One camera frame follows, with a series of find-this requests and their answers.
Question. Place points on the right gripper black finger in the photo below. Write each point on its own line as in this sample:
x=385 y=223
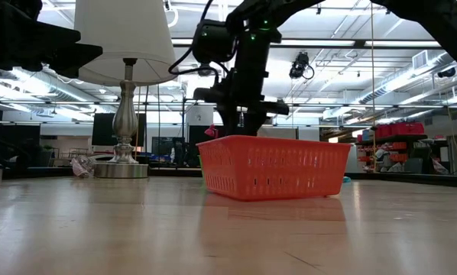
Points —
x=230 y=122
x=254 y=123

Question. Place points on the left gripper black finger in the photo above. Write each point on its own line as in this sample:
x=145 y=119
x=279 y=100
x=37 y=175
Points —
x=58 y=34
x=75 y=57

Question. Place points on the orange plastic basket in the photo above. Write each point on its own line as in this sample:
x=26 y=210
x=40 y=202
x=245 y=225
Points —
x=270 y=168

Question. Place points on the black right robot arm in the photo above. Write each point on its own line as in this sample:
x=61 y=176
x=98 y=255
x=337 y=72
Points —
x=251 y=49

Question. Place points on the small red desk lamp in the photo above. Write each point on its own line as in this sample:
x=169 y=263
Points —
x=212 y=131

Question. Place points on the wide black panel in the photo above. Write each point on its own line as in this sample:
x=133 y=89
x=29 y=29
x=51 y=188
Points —
x=196 y=133

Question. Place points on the white shade silver table lamp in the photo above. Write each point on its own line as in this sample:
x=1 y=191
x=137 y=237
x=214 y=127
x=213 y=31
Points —
x=125 y=38

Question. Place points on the small dark screen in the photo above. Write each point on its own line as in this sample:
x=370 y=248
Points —
x=161 y=147

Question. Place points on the black monitor screen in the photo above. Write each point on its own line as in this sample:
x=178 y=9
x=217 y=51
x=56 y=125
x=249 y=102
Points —
x=100 y=130

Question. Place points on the long ceiling light bar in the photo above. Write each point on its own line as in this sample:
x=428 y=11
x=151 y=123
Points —
x=328 y=43

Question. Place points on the crumpled clear plastic wrapper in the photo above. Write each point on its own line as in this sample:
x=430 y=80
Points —
x=82 y=167

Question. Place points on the thin vertical pole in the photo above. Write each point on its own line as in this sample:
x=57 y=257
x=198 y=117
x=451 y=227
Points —
x=373 y=114

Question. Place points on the red storage bins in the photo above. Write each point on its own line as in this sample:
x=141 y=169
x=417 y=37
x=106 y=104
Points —
x=400 y=129

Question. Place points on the black shelf rack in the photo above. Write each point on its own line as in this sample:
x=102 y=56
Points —
x=404 y=136

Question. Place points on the white air vent grille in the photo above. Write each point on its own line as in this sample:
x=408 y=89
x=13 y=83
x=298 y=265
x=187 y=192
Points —
x=420 y=59

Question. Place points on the black ceiling-mounted device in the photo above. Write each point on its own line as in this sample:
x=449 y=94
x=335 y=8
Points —
x=446 y=72

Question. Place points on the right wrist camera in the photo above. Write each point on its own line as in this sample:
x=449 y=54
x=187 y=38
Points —
x=207 y=94

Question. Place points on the black camera on mount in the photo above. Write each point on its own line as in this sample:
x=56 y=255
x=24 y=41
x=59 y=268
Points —
x=300 y=65

